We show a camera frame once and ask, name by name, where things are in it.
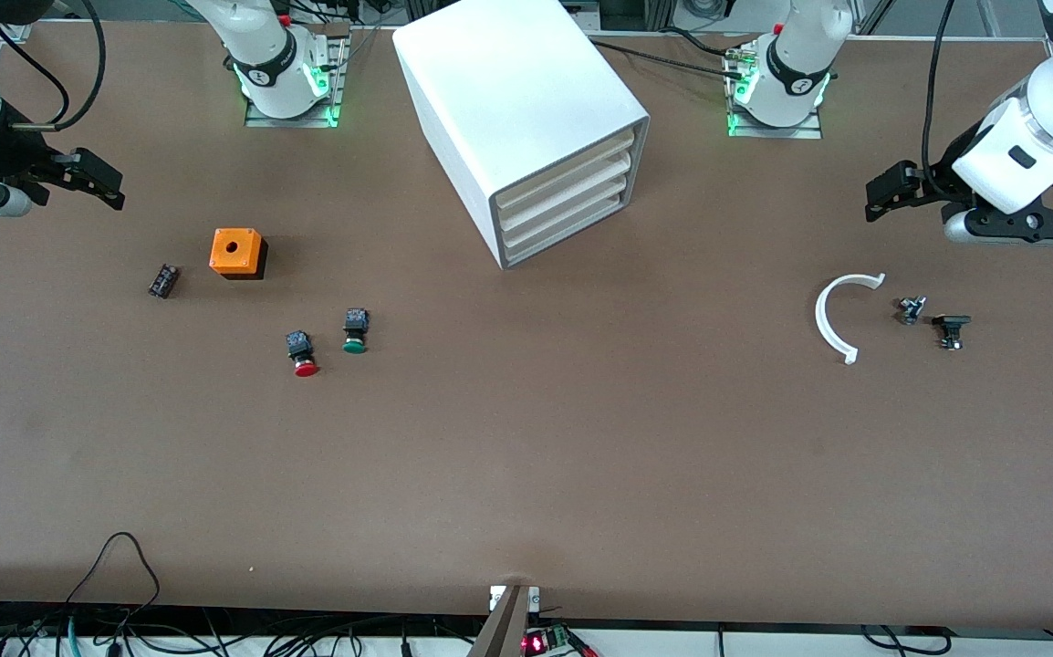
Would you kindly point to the white curved plastic arc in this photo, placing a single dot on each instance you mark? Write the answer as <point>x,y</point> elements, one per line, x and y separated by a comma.
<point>823,319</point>

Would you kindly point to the orange box with hole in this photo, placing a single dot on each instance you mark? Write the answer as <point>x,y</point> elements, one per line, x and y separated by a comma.
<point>236,253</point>

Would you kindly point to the green push button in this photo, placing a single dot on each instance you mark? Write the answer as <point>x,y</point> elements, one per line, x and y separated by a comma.
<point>355,330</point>

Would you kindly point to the small black bracket part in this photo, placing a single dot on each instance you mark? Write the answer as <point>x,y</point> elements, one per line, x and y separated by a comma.
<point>951,327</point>

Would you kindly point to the small black terminal block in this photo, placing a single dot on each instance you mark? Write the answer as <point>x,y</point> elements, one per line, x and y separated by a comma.
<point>163,281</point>

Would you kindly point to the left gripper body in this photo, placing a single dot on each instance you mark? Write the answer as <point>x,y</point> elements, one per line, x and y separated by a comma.
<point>935,179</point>

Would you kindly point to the grey metal camera bracket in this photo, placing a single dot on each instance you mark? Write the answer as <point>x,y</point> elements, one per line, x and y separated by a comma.
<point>504,625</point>

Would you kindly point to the green circuit board red LED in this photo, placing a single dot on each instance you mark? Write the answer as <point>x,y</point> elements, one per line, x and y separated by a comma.
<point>549,641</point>

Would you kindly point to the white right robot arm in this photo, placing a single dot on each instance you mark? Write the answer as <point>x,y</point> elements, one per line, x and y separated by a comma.
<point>264,46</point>

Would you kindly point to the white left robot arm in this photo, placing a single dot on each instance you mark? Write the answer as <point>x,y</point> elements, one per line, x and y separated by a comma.
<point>796,55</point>

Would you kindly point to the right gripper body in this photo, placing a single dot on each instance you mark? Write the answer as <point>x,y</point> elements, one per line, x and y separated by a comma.
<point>8,157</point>

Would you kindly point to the white square tray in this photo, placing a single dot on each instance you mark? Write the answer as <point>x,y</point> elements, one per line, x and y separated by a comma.
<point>565,197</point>

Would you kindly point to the red push button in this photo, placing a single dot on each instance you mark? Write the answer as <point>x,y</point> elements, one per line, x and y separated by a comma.
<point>302,354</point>

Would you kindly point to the small silver black part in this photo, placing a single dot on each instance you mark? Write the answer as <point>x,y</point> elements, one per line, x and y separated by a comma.
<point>912,310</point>

